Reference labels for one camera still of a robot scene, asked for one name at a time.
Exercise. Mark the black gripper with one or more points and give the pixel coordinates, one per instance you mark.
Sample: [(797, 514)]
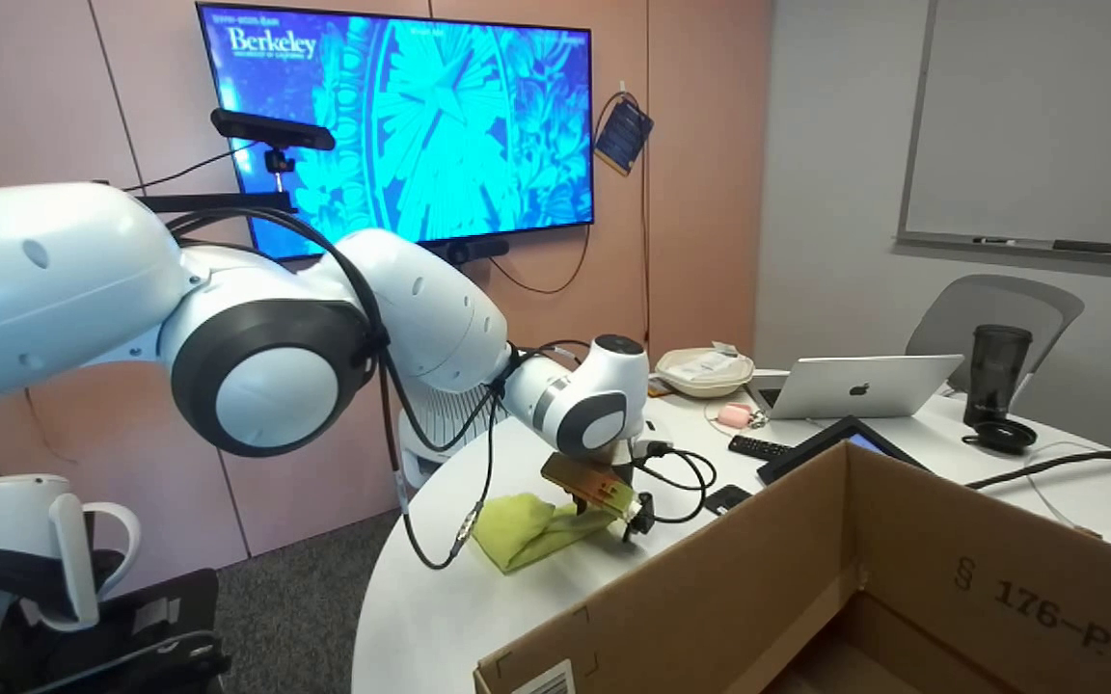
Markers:
[(586, 483)]

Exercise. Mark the yellow towel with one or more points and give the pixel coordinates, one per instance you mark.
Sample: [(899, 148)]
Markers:
[(521, 531)]

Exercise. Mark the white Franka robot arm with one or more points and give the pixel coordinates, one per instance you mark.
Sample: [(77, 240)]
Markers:
[(95, 294)]

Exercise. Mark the brown cardboard box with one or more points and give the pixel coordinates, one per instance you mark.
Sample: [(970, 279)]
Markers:
[(867, 581)]

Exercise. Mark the black smartphone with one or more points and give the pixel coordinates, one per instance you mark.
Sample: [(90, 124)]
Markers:
[(725, 500)]

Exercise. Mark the pink computer mouse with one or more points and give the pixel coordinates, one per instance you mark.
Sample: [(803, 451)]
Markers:
[(734, 415)]

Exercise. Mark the black remote control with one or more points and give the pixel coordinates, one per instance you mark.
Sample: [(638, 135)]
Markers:
[(760, 448)]

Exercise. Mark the white bowl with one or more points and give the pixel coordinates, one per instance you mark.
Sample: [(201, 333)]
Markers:
[(702, 373)]

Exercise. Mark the silver laptop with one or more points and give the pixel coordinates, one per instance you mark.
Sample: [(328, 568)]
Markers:
[(857, 383)]

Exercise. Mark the black bar under television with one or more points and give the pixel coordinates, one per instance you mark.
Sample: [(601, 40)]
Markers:
[(480, 249)]

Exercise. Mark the dark tumbler cup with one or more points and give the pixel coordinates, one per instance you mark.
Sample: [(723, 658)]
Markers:
[(997, 373)]

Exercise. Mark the gray office chair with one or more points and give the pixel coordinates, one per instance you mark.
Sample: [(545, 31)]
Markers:
[(1004, 308)]

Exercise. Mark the whiteboard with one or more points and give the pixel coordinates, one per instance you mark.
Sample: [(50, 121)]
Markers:
[(1044, 121)]

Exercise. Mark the small wall mounted tablet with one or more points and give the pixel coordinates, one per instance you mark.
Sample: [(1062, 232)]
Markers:
[(625, 132)]

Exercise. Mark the wall television screen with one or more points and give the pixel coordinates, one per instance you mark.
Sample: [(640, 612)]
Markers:
[(480, 118)]

